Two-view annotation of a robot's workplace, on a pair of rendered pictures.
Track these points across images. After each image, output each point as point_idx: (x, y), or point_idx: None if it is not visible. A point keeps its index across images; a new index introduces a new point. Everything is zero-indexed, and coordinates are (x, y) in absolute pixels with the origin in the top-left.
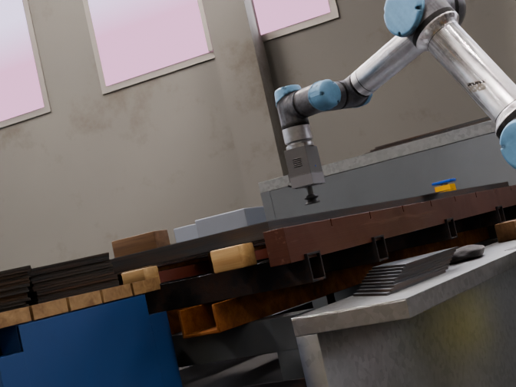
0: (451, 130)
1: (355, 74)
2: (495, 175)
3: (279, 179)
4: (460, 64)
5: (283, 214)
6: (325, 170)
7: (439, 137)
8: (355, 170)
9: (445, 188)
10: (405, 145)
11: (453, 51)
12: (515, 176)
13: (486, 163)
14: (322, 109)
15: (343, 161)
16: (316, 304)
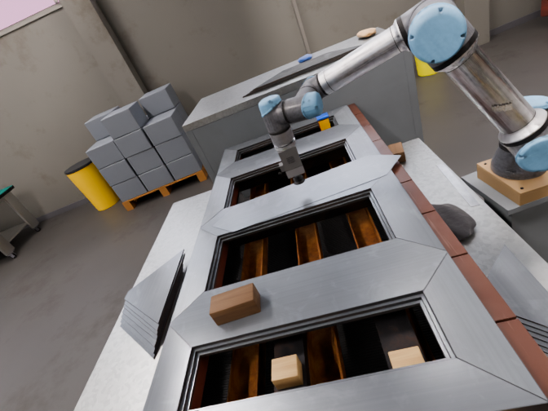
0: (301, 72)
1: (325, 79)
2: (337, 100)
3: (196, 121)
4: (489, 88)
5: (205, 143)
6: (227, 112)
7: (301, 81)
8: (248, 108)
9: (325, 121)
10: (280, 89)
11: (484, 75)
12: (348, 99)
13: (331, 94)
14: (311, 118)
15: (239, 104)
16: (245, 193)
